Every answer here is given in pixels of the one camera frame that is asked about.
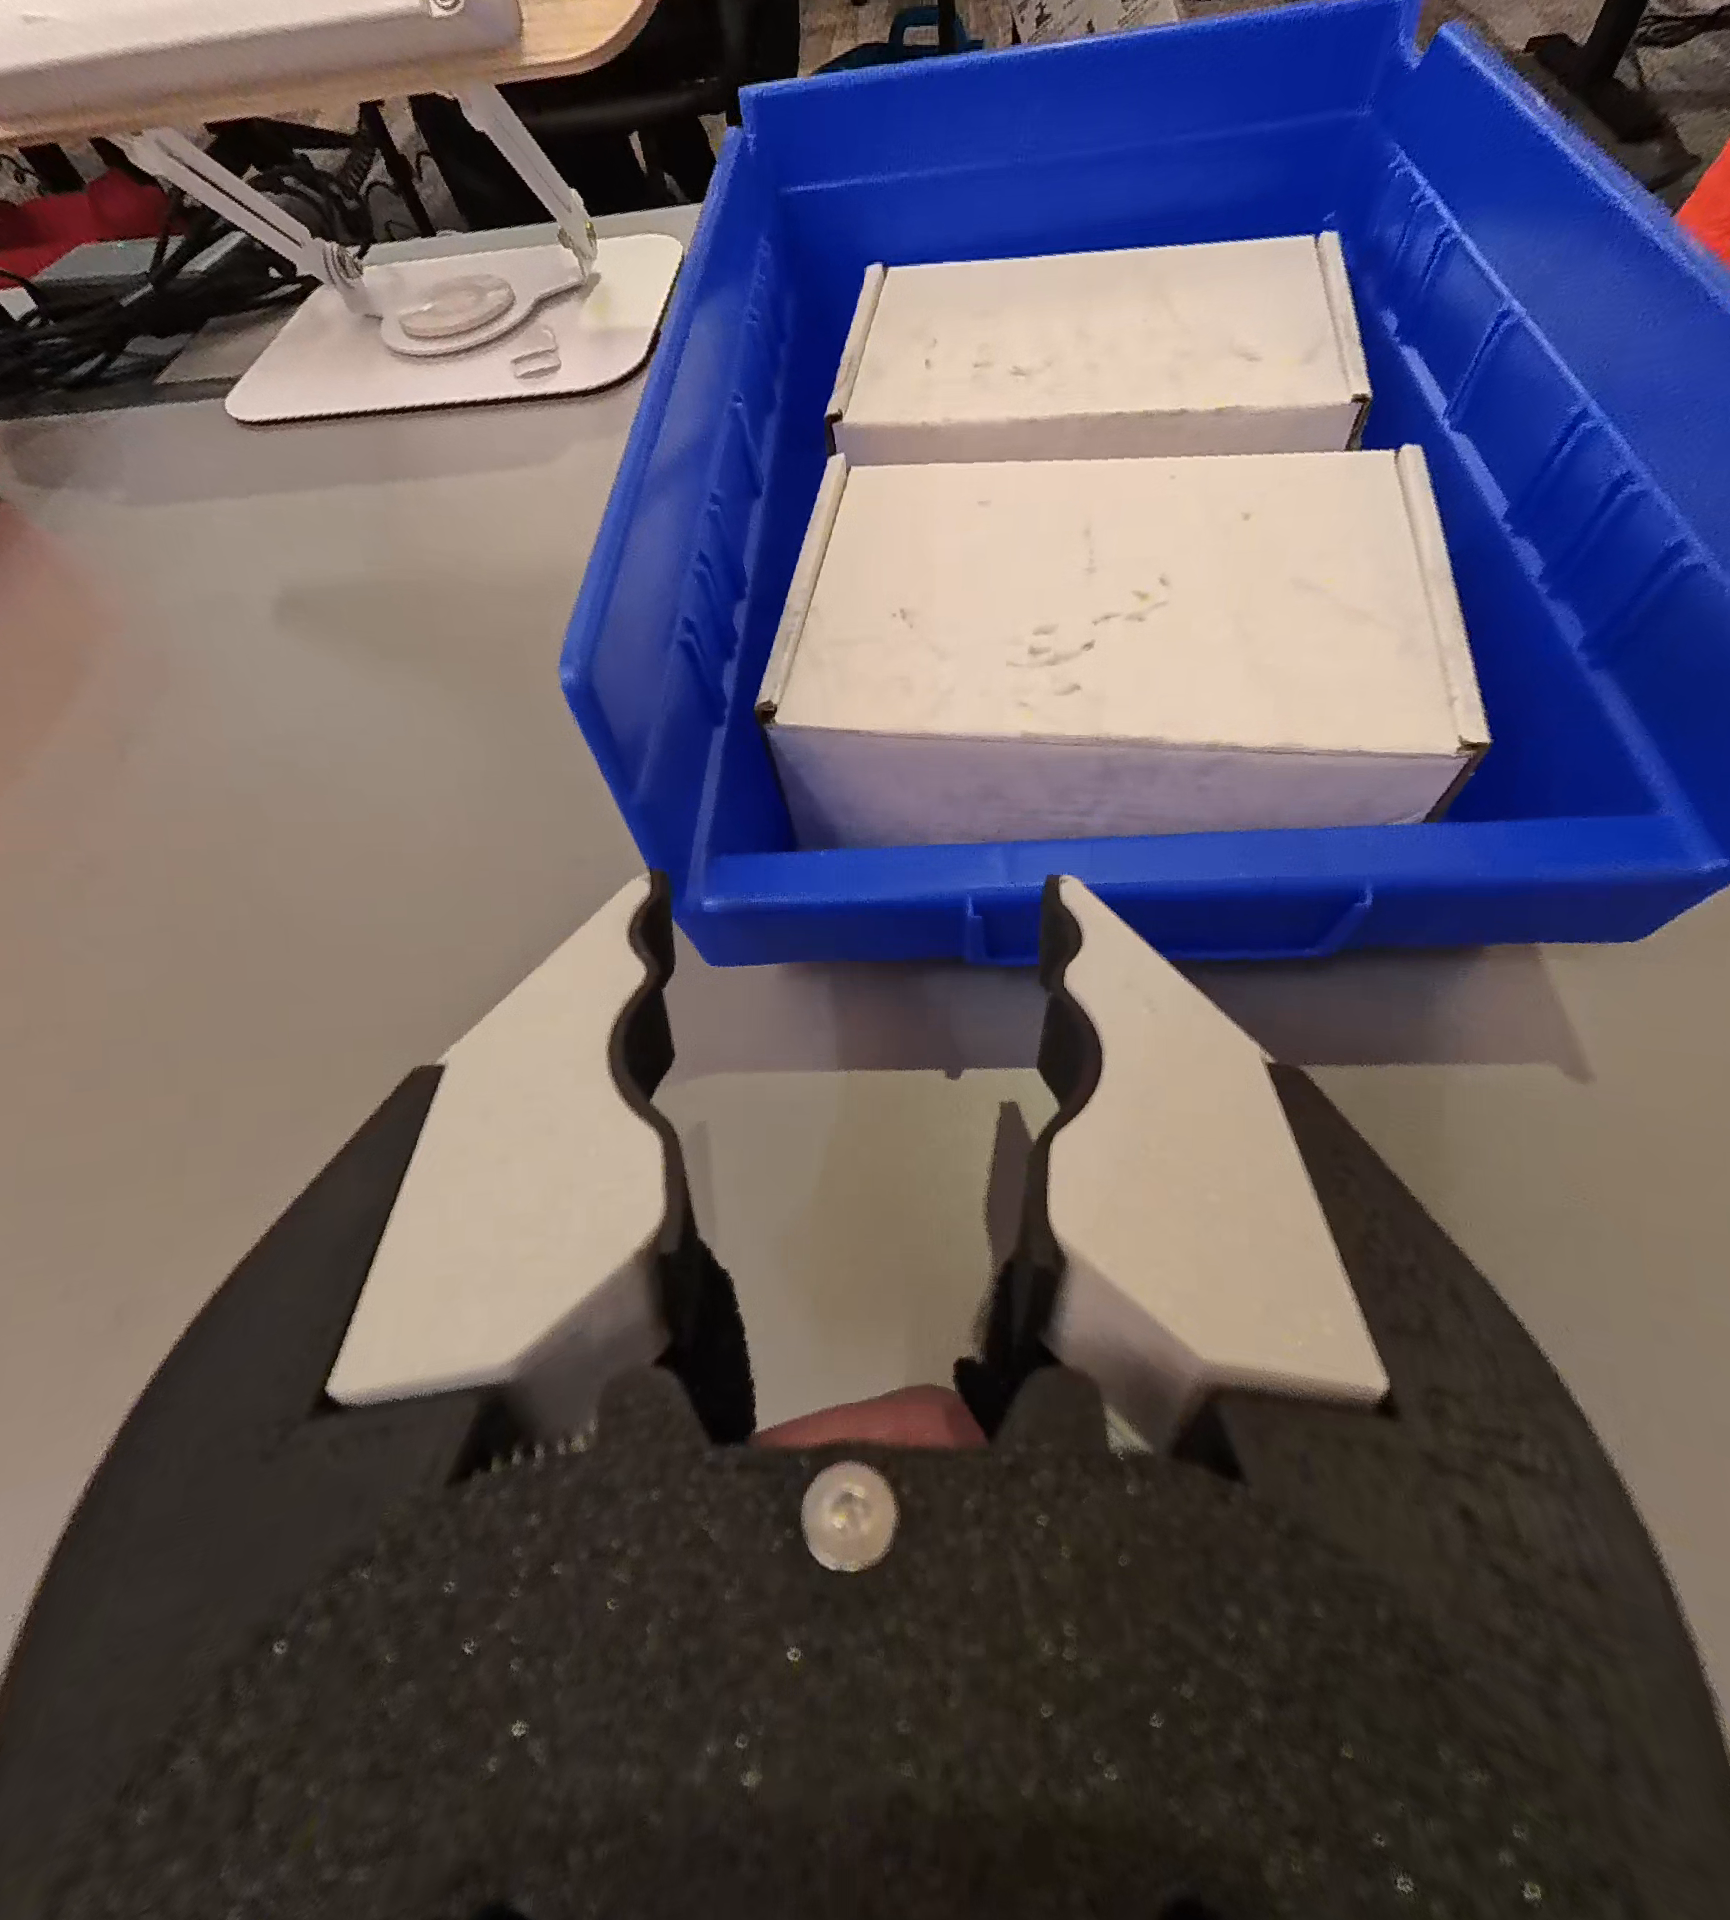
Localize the black cable bundle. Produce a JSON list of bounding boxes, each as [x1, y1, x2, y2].
[[0, 181, 334, 397]]

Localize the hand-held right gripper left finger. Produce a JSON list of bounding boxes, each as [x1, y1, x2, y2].
[[326, 874, 701, 1427]]

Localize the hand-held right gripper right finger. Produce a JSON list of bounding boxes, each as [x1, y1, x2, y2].
[[989, 874, 1394, 1455]]

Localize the blue plastic bin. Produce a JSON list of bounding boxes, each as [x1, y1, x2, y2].
[[559, 0, 1730, 970]]

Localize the wooden document stand white base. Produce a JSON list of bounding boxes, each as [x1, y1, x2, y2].
[[0, 0, 687, 426]]

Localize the white cardboard box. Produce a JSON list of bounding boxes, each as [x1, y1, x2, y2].
[[755, 444, 1494, 852], [823, 231, 1374, 464]]

